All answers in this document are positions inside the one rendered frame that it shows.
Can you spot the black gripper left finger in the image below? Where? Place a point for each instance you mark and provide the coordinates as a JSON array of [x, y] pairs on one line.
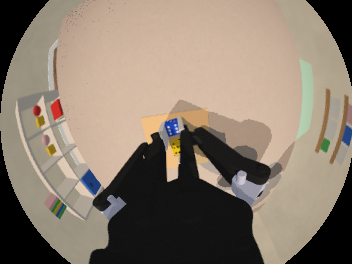
[[132, 178]]

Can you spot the blue die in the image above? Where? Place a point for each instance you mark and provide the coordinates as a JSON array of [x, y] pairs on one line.
[[172, 127]]

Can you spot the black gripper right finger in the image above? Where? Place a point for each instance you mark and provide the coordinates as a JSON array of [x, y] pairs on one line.
[[248, 177]]

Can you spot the yellow die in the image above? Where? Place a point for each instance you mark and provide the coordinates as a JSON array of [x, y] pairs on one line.
[[175, 145]]

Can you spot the light orange mat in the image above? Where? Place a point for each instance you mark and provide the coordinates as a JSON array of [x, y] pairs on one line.
[[192, 118]]

